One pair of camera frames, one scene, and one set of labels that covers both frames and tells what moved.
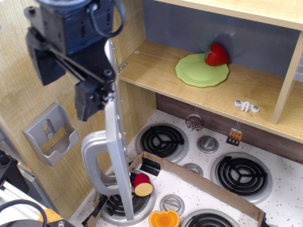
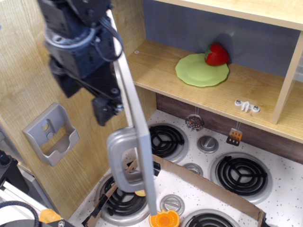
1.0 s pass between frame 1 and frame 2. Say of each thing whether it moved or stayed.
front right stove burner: stayed
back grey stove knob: stayed
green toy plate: stayed
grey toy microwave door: moved
